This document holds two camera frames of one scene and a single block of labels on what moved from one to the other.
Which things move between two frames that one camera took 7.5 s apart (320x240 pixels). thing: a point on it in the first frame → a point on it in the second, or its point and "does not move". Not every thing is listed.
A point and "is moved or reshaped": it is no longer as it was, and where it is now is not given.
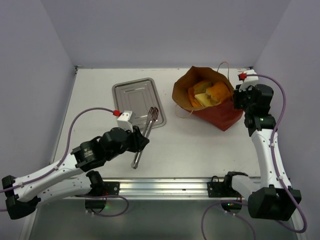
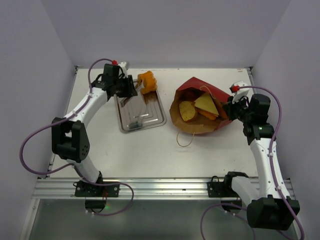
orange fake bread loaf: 219,93 → 150,84
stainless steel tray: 139,96 does not move
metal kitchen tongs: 152,115 → 127,100
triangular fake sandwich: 204,100 is moved or reshaped
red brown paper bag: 221,116 → 190,91
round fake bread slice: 193,101 → 187,110
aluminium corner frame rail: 76,67 does not move
